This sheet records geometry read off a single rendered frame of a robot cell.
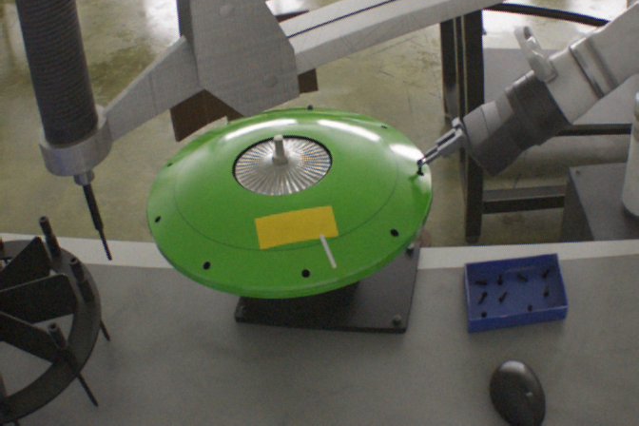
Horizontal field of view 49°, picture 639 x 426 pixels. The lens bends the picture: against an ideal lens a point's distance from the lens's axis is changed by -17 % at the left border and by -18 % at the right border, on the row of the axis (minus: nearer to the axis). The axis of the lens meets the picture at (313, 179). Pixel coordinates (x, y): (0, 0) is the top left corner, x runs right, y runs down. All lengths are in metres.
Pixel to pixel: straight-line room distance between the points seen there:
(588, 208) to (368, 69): 2.14
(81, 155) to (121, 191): 2.35
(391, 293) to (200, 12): 0.59
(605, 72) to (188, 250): 0.48
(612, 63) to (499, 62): 1.94
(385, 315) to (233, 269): 0.21
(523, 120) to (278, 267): 0.29
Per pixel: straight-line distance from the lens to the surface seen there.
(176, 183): 0.91
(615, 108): 2.59
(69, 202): 2.85
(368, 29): 0.48
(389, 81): 3.17
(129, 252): 1.09
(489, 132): 0.85
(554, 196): 2.35
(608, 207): 1.22
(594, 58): 0.83
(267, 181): 0.86
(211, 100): 1.69
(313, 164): 0.88
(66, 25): 0.43
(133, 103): 0.47
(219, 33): 0.44
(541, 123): 0.84
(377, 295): 0.96
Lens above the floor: 1.60
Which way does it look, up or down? 37 degrees down
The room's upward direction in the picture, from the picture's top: 7 degrees counter-clockwise
